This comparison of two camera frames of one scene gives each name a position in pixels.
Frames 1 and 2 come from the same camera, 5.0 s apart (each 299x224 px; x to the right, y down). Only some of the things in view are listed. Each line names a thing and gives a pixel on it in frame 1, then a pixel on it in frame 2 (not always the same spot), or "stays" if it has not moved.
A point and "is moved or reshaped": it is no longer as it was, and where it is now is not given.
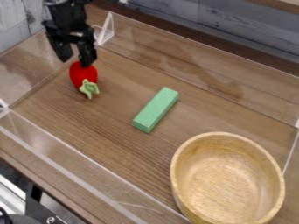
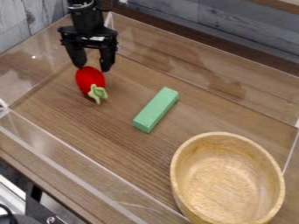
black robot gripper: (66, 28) to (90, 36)
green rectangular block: (154, 111) stays
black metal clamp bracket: (35, 208) stays
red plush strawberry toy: (84, 77) is moved or reshaped
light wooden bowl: (227, 180) stays
